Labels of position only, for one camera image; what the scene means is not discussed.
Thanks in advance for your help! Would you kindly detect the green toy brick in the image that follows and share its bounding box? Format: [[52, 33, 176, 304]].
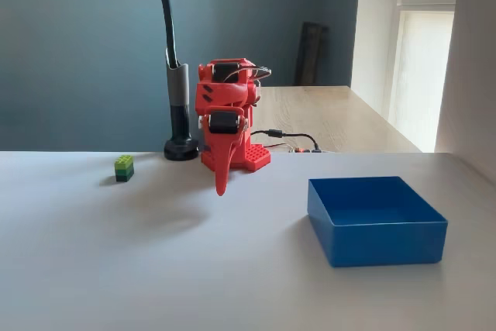
[[114, 154, 135, 183]]

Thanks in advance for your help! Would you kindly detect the blue square tray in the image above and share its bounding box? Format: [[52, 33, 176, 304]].
[[307, 175, 450, 269]]

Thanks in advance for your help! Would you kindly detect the black gooseneck stand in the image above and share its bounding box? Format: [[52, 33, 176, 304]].
[[153, 0, 200, 162]]

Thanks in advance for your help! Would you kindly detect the light wooden desk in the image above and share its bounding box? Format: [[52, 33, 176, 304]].
[[253, 85, 423, 153]]

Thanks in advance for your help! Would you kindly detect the black power cable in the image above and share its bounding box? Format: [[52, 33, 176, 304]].
[[250, 128, 322, 153]]

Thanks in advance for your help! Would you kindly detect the grey servo wire loop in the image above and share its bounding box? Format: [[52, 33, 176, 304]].
[[228, 64, 273, 81]]

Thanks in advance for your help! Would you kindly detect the dark board leaning on wall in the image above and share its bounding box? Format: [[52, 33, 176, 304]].
[[294, 20, 329, 87]]

